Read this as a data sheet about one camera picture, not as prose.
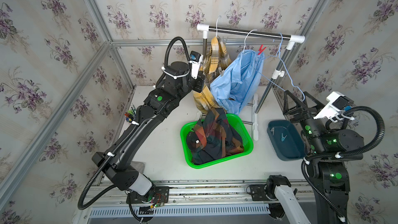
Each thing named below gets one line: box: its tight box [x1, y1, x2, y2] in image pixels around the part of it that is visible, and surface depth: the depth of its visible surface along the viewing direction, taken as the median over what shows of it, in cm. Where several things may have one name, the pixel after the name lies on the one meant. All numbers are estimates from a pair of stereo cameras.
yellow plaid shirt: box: [192, 36, 231, 115], surface depth 70 cm
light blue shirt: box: [210, 49, 265, 116], surface depth 80 cm
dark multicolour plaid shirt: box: [186, 107, 245, 165], surface depth 79 cm
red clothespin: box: [257, 44, 267, 56], surface depth 81 cm
